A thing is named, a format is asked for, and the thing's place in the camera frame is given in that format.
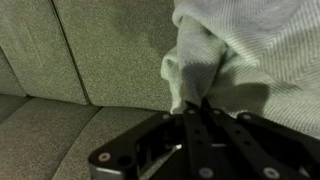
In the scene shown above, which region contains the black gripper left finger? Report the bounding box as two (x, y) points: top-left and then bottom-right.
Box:
(88, 104), (214, 180)

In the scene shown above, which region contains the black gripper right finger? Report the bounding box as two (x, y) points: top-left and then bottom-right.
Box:
(201, 99), (320, 180)

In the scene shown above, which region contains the green blanket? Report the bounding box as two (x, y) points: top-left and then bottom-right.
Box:
(161, 0), (320, 138)

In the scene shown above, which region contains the grey fabric couch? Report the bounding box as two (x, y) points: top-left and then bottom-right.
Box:
(0, 0), (177, 180)

